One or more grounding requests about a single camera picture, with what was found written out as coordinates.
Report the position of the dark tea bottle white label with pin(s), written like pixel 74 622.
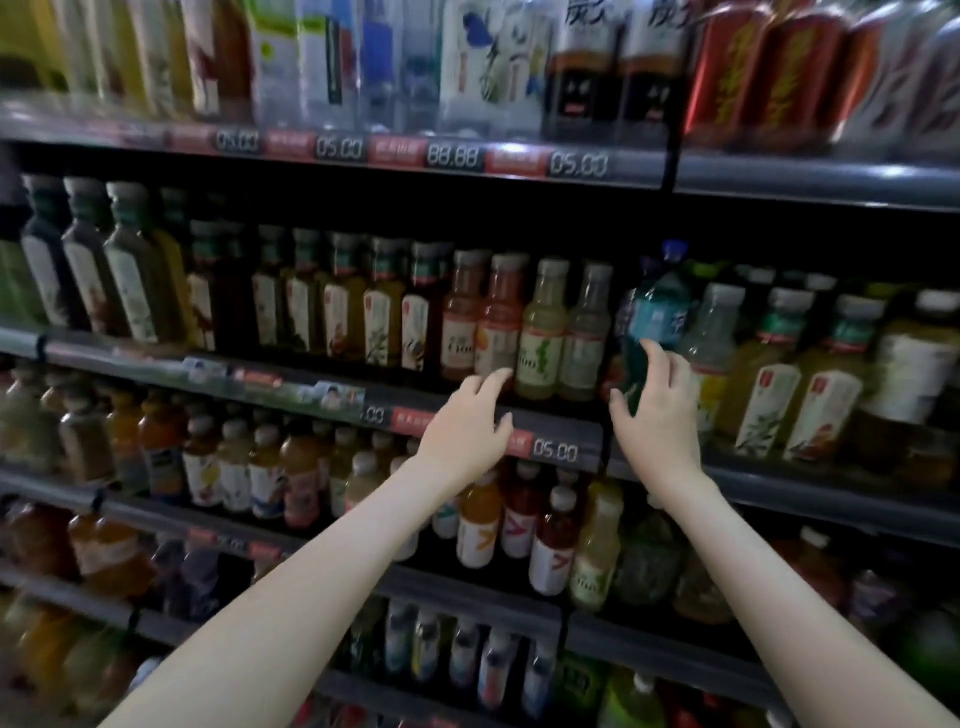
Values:
pixel 585 67
pixel 654 67

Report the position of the small pale green juice bottle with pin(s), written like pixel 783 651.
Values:
pixel 596 555

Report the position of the person's right hand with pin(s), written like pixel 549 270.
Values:
pixel 666 435

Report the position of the orange drink bottle white label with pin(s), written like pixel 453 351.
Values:
pixel 478 532

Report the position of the large yellow tea bottle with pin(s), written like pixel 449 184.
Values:
pixel 911 375

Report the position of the black digital price tag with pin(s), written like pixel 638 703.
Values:
pixel 340 147
pixel 577 164
pixel 454 156
pixel 237 141
pixel 373 415
pixel 556 451

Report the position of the person's left hand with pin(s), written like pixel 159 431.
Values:
pixel 459 439

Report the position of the row of amber tea bottles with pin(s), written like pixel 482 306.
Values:
pixel 337 307

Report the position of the white blue print bottle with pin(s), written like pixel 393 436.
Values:
pixel 472 60
pixel 529 67

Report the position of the dark red bottle white label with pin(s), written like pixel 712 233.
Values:
pixel 553 551

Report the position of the red orange juice bottle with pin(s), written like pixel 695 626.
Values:
pixel 501 319
pixel 461 322

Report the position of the teal sports drink bottle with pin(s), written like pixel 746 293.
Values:
pixel 660 307

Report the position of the person's right thumb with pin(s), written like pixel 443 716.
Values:
pixel 622 412

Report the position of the dark green capped bottle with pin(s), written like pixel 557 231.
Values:
pixel 139 270
pixel 46 255
pixel 88 262

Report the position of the person's left thumb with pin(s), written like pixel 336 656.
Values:
pixel 501 430

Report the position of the row of yellow tea bottles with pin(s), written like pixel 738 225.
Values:
pixel 127 52

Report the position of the row of orange juice bottles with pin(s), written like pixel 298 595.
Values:
pixel 225 465

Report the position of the red drink bottle white label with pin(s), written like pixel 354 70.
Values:
pixel 520 521

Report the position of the row of blue white bottles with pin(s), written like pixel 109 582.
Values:
pixel 457 656

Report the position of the clear bottle yellow label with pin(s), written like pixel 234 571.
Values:
pixel 712 337

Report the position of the grey metal shelf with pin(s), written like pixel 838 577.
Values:
pixel 375 146
pixel 787 484
pixel 67 607
pixel 480 596

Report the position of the yellow tea bottle leaf label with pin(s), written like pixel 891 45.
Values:
pixel 765 397
pixel 829 405

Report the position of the person's right forearm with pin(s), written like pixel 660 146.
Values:
pixel 780 600

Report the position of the row of clear water bottles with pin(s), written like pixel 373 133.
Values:
pixel 345 60

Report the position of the green drink bottle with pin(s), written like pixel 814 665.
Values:
pixel 649 559

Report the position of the large orange drink bottle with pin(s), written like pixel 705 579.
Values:
pixel 41 540
pixel 112 559

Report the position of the person's left forearm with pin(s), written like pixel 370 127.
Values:
pixel 300 585

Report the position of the brown drink bottle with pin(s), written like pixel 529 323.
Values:
pixel 814 566

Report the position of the group of blurred orange bottles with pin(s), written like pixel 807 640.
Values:
pixel 67 660

